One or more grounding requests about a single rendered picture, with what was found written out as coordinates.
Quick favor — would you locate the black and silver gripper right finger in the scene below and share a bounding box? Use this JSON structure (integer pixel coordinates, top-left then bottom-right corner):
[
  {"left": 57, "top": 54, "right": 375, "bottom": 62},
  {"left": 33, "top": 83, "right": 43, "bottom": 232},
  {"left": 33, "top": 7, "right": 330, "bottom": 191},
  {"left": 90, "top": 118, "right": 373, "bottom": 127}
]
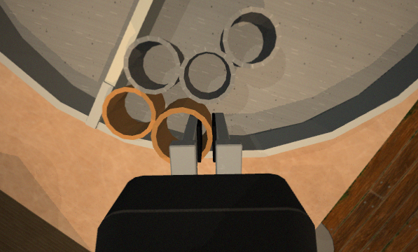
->
[{"left": 212, "top": 113, "right": 242, "bottom": 174}]

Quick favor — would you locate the grey metal bushing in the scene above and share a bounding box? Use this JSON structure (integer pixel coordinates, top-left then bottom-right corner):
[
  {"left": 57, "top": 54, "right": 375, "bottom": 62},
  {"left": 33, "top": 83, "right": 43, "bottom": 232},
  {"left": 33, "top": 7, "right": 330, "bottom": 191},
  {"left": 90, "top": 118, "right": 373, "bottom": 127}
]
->
[
  {"left": 123, "top": 36, "right": 184, "bottom": 95},
  {"left": 179, "top": 47, "right": 236, "bottom": 104},
  {"left": 220, "top": 6, "right": 281, "bottom": 69}
]

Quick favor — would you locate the grey round turning table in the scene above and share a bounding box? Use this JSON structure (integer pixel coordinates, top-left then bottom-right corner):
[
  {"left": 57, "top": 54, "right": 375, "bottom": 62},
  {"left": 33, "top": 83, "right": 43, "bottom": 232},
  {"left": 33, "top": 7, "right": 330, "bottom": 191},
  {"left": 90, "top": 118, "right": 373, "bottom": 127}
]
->
[{"left": 0, "top": 0, "right": 418, "bottom": 158}]

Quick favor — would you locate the bronze bushing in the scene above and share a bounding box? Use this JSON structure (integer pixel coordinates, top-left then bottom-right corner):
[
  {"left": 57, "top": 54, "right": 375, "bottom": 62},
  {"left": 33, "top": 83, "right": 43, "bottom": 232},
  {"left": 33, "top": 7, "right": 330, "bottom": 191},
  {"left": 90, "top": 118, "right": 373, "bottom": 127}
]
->
[
  {"left": 102, "top": 85, "right": 165, "bottom": 140},
  {"left": 151, "top": 98, "right": 212, "bottom": 163}
]

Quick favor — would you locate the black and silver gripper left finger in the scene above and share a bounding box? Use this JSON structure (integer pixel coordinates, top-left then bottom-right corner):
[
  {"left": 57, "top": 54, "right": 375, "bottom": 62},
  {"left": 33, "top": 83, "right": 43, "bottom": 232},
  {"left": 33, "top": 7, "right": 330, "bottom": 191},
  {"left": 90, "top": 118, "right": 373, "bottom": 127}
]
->
[{"left": 169, "top": 114, "right": 202, "bottom": 175}]

